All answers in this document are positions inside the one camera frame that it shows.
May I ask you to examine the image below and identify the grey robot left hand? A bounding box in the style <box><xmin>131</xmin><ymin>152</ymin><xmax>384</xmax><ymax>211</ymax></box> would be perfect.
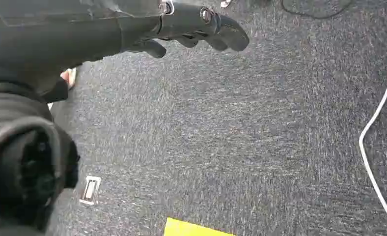
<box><xmin>0</xmin><ymin>0</ymin><xmax>250</xmax><ymax>236</ymax></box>

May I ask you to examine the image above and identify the white floor cable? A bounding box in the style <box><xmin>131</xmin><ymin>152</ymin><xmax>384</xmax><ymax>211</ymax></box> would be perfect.
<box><xmin>359</xmin><ymin>32</ymin><xmax>387</xmax><ymax>236</ymax></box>

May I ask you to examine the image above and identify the metal floor socket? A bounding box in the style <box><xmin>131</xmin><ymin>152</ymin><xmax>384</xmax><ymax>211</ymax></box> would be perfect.
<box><xmin>79</xmin><ymin>176</ymin><xmax>102</xmax><ymax>206</ymax></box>

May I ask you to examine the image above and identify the person's foot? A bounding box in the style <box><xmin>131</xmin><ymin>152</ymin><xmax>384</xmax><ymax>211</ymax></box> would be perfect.
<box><xmin>60</xmin><ymin>67</ymin><xmax>77</xmax><ymax>90</ymax></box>

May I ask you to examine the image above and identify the black floor cable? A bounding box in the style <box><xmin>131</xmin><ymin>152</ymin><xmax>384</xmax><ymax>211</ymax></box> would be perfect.
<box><xmin>279</xmin><ymin>0</ymin><xmax>354</xmax><ymax>19</ymax></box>

